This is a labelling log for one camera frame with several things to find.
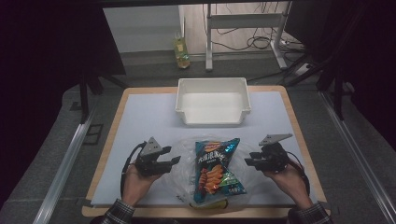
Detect yellow drink bottle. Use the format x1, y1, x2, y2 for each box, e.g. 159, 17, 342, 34
173, 30, 191, 70

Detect white plastic bin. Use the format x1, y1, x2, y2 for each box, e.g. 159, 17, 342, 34
175, 77, 252, 127

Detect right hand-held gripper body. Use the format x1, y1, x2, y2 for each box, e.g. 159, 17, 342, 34
257, 133, 294, 174

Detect clear printed plastic bag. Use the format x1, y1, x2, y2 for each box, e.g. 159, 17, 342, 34
161, 134, 250, 211

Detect black floor cables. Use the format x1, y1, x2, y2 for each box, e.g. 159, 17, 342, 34
202, 3, 304, 52

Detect black metal stand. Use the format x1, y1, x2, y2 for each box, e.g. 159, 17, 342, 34
78, 72, 129, 125
276, 51, 347, 121

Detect white metal desk frame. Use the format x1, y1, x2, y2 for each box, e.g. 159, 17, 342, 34
205, 1, 292, 72

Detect blue chip packet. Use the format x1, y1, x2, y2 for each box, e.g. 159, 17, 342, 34
192, 137, 248, 205

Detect person's right hand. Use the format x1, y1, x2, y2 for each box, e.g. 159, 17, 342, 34
262, 163, 314, 210

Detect white table mat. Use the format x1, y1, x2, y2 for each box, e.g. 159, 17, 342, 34
91, 91, 319, 207

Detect left hand-held gripper cable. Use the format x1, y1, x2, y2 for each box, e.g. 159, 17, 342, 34
120, 141, 148, 200

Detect hand-held gripper cable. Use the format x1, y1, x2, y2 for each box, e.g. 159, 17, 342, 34
285, 150, 312, 198
120, 141, 148, 200

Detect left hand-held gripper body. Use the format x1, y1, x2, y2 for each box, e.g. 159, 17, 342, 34
134, 136, 174, 178

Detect aluminium rail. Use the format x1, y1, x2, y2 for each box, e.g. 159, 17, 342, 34
319, 91, 396, 224
32, 108, 98, 224

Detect right hand-held gripper cable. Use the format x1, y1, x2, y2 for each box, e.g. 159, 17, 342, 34
285, 150, 312, 198

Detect person's left hand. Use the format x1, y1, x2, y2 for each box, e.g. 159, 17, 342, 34
121, 163, 163, 207

